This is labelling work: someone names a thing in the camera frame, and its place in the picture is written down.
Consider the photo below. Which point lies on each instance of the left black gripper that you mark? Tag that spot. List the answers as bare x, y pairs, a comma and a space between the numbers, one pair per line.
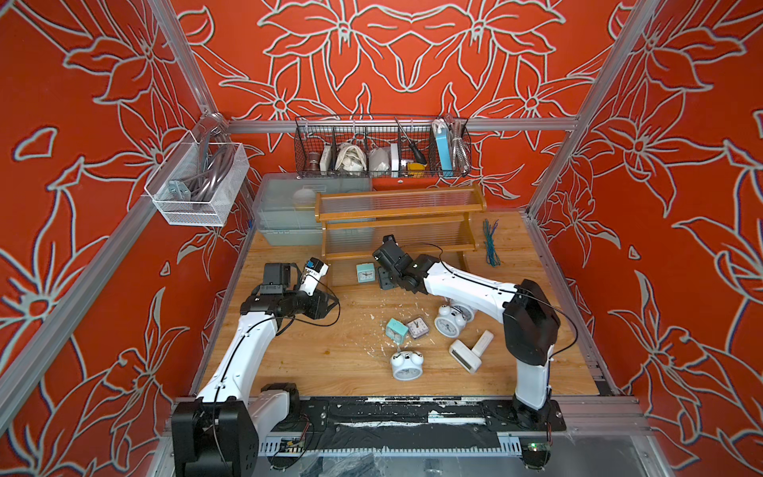
293, 287

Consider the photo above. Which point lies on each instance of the mint square alarm clock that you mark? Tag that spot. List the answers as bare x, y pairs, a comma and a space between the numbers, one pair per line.
366, 273

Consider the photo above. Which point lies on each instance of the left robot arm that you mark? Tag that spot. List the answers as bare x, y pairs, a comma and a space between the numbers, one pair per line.
219, 432

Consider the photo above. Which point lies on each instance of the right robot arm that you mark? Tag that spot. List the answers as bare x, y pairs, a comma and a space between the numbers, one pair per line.
530, 324

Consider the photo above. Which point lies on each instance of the wooden two-tier shelf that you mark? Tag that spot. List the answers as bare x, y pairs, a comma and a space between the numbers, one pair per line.
423, 221

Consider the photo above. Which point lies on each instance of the white twin-bell clock rear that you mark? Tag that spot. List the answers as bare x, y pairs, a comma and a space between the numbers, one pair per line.
465, 311

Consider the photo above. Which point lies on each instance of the white twin-bell clock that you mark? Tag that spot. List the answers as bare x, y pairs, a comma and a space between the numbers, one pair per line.
407, 365
449, 323
465, 311

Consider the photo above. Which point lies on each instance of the white twin-bell clock middle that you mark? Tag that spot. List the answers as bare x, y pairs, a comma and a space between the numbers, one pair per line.
449, 323

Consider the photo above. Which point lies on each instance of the translucent plastic storage box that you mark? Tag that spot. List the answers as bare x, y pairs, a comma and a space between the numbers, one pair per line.
285, 206

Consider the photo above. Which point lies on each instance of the green blue twist ties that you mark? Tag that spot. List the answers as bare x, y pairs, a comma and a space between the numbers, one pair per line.
489, 230

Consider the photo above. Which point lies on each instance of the white twin-bell clock front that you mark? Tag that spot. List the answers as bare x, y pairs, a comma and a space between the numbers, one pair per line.
407, 365

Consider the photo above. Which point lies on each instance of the white cylinder device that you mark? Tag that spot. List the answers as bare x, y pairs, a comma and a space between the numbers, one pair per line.
483, 343

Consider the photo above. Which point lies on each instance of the white digital clock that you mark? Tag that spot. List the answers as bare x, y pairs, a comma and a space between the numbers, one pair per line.
465, 356

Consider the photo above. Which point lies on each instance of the white cloth bundle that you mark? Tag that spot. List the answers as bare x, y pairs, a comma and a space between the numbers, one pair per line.
351, 159

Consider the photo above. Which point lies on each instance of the light blue box in basket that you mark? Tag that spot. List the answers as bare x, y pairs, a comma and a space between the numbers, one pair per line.
441, 133

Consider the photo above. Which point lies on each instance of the black handled screwdriver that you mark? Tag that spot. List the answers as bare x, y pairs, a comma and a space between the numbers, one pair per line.
419, 158

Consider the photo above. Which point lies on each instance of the white mesh wall basket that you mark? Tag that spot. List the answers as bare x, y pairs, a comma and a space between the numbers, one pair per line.
197, 186

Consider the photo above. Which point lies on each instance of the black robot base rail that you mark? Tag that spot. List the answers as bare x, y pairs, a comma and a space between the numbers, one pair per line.
410, 426

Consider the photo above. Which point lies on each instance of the black wire wall basket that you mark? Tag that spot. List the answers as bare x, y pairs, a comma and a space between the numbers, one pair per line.
317, 140

